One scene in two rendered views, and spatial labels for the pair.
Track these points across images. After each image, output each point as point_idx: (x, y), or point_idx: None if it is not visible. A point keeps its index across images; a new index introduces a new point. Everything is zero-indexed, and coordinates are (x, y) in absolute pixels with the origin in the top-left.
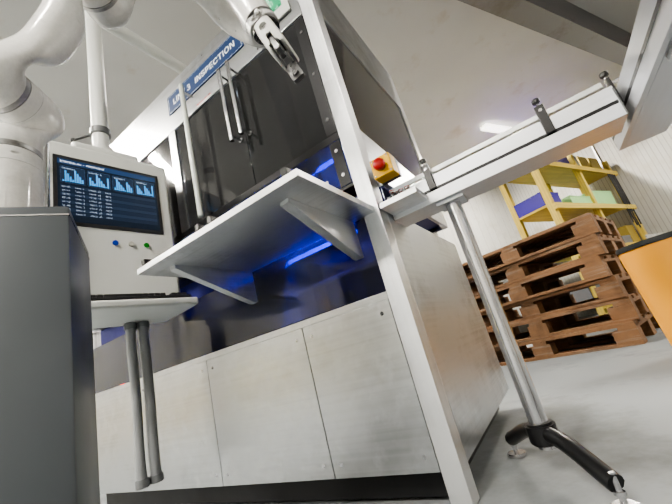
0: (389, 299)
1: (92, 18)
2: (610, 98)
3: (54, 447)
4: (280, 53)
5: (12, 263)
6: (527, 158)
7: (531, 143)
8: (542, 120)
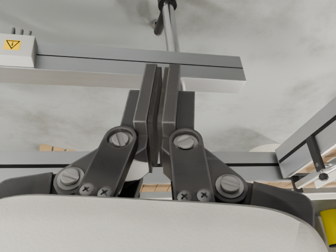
0: None
1: None
2: (282, 165)
3: None
4: (42, 178)
5: None
6: (325, 106)
7: (323, 125)
8: (314, 151)
